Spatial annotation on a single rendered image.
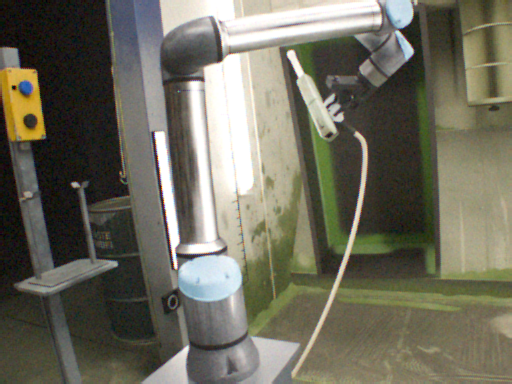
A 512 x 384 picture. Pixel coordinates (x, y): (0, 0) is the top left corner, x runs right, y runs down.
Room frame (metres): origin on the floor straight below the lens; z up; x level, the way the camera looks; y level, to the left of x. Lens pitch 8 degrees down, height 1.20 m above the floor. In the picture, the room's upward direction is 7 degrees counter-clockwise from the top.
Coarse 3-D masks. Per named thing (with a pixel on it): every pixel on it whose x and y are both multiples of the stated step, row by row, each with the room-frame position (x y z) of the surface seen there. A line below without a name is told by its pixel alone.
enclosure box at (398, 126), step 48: (288, 48) 1.83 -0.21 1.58; (336, 48) 1.96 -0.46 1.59; (288, 96) 1.74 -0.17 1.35; (384, 96) 1.93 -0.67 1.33; (432, 96) 1.53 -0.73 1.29; (336, 144) 2.07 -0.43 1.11; (384, 144) 1.98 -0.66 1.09; (432, 144) 1.57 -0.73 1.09; (336, 192) 2.14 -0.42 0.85; (384, 192) 2.04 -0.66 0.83; (432, 192) 1.95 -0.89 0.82; (336, 240) 2.21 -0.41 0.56; (384, 240) 2.10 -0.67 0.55; (432, 240) 2.00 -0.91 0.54
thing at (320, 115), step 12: (300, 72) 1.49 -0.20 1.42; (300, 84) 1.45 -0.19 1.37; (312, 84) 1.43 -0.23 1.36; (312, 96) 1.37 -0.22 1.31; (312, 108) 1.34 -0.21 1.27; (324, 108) 1.33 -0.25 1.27; (324, 120) 1.28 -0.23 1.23; (324, 132) 1.26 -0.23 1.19; (336, 132) 1.27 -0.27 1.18; (348, 132) 1.43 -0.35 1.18
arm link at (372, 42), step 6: (360, 36) 1.20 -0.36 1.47; (366, 36) 1.17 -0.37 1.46; (372, 36) 1.16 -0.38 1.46; (378, 36) 1.15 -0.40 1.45; (384, 36) 1.18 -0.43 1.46; (390, 36) 1.18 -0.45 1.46; (366, 42) 1.20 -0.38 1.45; (372, 42) 1.19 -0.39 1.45; (378, 42) 1.19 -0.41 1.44; (384, 42) 1.18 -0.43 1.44; (372, 48) 1.21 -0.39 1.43; (378, 48) 1.20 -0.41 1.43
